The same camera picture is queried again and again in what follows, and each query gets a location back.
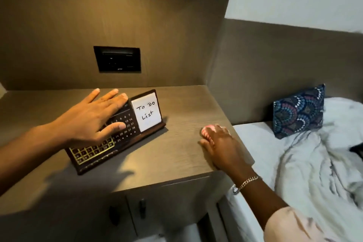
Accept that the brown padded headboard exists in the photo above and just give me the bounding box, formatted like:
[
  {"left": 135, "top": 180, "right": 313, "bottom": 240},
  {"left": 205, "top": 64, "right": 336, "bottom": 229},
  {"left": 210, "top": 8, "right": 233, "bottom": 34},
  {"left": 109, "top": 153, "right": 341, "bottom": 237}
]
[{"left": 205, "top": 19, "right": 363, "bottom": 126}]

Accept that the light pink sleeve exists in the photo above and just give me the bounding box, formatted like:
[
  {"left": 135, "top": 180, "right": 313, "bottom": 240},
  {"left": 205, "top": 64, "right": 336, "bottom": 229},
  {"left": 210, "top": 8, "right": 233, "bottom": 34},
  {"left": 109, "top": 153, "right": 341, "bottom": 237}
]
[{"left": 262, "top": 206, "right": 342, "bottom": 242}]

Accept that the person's right hand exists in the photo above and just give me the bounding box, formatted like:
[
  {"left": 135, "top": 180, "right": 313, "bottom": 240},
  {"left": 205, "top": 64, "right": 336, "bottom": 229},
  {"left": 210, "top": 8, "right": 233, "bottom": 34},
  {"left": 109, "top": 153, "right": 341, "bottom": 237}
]
[{"left": 199, "top": 125, "right": 256, "bottom": 180}]

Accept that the white bed sheet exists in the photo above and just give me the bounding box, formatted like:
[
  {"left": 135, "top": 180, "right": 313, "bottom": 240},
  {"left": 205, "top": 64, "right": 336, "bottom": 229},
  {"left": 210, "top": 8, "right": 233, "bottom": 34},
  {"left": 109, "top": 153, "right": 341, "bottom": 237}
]
[{"left": 227, "top": 121, "right": 294, "bottom": 222}]

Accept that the gold chain bracelet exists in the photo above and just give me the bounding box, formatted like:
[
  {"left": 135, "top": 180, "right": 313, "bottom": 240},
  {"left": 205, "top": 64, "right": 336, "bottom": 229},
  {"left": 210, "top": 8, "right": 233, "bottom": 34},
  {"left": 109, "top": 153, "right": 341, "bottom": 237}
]
[{"left": 233, "top": 176, "right": 260, "bottom": 196}]

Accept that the white note pad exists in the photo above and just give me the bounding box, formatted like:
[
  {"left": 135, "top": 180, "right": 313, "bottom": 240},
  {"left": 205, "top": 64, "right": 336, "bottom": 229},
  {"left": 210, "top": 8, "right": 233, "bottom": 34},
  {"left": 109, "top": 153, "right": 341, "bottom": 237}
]
[{"left": 131, "top": 93, "right": 163, "bottom": 133}]

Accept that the brown wooden nightstand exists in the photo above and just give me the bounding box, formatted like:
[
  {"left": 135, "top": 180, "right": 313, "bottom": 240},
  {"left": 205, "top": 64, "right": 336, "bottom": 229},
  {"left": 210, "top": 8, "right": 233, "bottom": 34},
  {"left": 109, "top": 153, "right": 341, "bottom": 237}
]
[{"left": 0, "top": 85, "right": 256, "bottom": 242}]

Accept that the person's right forearm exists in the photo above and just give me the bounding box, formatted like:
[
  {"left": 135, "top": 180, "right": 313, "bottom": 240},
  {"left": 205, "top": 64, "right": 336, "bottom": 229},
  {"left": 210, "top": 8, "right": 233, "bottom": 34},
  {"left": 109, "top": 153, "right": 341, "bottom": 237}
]
[{"left": 227, "top": 169, "right": 297, "bottom": 222}]

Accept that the person's left forearm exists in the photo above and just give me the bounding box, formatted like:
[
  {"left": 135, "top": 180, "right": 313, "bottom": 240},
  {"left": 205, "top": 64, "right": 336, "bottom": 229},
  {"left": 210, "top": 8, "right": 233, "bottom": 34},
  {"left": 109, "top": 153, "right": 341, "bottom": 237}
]
[{"left": 0, "top": 120, "right": 64, "bottom": 197}]

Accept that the person's left hand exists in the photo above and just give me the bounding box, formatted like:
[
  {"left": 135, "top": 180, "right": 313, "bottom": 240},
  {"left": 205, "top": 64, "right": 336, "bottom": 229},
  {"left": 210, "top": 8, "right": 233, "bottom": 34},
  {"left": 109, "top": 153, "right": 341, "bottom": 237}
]
[{"left": 56, "top": 88, "right": 129, "bottom": 149}]

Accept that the blue patterned pillow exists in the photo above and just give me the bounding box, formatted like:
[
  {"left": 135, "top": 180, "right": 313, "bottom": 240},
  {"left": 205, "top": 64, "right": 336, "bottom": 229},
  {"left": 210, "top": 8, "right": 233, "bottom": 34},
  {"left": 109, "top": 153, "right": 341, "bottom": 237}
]
[{"left": 273, "top": 84, "right": 326, "bottom": 140}]

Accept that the white rumpled blanket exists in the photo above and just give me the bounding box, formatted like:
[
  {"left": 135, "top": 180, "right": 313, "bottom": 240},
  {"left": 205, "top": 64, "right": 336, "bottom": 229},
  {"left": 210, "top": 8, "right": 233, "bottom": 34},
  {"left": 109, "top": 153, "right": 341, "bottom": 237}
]
[{"left": 272, "top": 97, "right": 363, "bottom": 242}]

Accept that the black wooden desk calendar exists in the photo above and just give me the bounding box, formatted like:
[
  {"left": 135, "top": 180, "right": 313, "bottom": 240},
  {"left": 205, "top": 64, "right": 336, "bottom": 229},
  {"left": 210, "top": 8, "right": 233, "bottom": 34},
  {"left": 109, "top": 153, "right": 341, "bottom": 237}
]
[{"left": 65, "top": 89, "right": 168, "bottom": 176}]

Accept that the black wall socket panel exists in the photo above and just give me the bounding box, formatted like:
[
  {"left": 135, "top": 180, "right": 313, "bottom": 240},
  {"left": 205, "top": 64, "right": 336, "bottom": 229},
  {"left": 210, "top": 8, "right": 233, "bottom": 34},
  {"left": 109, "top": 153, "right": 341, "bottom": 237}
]
[{"left": 93, "top": 46, "right": 142, "bottom": 74}]

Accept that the small pink striped cloth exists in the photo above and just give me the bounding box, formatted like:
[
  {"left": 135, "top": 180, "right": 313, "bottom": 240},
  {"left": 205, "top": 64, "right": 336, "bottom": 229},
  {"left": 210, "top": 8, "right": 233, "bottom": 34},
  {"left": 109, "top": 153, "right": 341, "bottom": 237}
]
[{"left": 201, "top": 124, "right": 224, "bottom": 141}]

